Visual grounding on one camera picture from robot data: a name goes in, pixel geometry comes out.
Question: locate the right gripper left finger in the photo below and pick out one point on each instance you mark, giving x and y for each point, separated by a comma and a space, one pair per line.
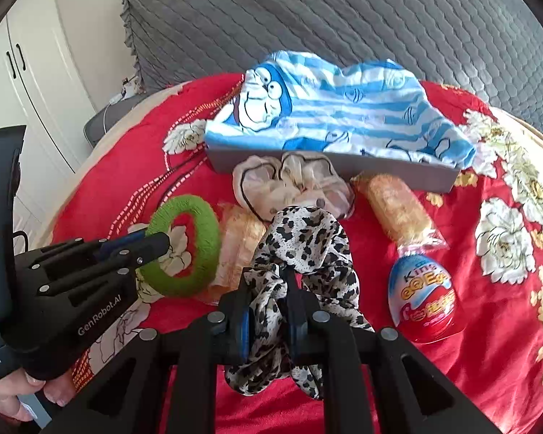
163, 383

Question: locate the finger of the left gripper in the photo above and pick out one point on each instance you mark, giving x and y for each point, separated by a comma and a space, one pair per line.
122, 239
149, 249

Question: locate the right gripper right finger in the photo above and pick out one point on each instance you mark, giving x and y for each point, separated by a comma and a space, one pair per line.
374, 381

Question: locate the green knitted hair scrunchie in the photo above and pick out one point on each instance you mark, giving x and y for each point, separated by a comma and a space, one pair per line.
190, 263

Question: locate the Kinder surprise egg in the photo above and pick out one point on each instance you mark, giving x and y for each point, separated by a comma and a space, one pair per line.
423, 302

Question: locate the packaged cake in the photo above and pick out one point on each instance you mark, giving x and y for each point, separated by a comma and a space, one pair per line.
241, 232
402, 216

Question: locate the leopard print scrunchie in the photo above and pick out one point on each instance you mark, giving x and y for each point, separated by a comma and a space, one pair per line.
312, 242

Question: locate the white sheer scrunchie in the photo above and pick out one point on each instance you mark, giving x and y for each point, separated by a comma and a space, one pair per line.
266, 185

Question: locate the person's left hand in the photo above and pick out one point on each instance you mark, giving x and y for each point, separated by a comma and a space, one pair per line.
59, 391

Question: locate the grey bedside stool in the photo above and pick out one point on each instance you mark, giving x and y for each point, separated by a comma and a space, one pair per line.
99, 125

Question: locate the white wardrobe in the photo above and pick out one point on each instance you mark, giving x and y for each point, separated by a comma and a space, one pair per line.
40, 89

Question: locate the red floral bedspread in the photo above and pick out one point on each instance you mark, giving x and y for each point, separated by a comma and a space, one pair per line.
491, 219

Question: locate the blue striped Doraemon cloth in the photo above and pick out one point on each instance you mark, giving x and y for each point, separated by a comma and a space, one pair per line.
299, 101

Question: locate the grey storage box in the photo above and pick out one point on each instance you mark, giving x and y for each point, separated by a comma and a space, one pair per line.
418, 176

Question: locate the grey quilted headboard cover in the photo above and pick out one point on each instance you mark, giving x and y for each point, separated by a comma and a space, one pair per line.
492, 48

